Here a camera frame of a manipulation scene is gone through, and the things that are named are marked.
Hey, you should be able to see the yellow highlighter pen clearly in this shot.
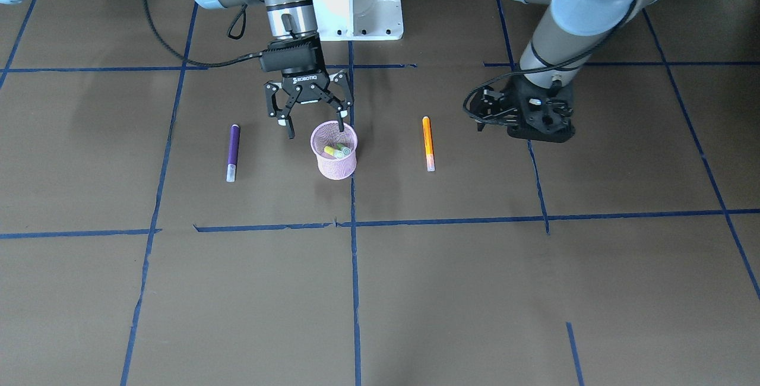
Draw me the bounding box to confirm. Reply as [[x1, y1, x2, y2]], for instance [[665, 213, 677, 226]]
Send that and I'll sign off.
[[323, 145, 342, 159]]

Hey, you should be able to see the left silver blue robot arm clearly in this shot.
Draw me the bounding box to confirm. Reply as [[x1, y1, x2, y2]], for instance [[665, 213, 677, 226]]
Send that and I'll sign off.
[[497, 0, 657, 143]]

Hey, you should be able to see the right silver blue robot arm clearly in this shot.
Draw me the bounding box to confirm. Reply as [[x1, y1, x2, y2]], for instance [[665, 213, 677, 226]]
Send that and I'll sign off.
[[195, 0, 354, 139]]

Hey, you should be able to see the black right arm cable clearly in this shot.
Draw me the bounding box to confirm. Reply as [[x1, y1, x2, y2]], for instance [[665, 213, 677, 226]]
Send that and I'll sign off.
[[141, 0, 265, 69]]

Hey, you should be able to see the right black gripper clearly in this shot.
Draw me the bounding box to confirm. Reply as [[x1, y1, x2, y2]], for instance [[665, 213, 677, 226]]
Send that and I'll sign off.
[[259, 35, 354, 140]]

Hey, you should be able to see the pink mesh pen holder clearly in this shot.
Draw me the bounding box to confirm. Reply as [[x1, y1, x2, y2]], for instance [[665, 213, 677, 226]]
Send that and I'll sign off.
[[310, 121, 358, 180]]

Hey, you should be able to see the purple highlighter pen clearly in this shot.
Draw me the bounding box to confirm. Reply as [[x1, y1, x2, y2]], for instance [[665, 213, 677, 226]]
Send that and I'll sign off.
[[226, 124, 240, 183]]

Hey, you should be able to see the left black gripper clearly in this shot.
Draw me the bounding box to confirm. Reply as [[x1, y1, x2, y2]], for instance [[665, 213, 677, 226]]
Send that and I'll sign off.
[[506, 75, 575, 143]]

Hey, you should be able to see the orange highlighter pen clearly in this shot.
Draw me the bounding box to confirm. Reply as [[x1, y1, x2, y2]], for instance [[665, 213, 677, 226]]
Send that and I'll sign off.
[[422, 116, 435, 172]]

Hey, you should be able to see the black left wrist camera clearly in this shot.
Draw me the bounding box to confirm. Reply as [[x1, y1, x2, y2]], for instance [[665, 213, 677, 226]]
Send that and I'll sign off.
[[462, 86, 519, 132]]

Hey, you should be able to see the green highlighter pen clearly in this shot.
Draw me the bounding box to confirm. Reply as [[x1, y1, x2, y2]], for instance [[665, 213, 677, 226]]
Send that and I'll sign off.
[[334, 143, 352, 159]]

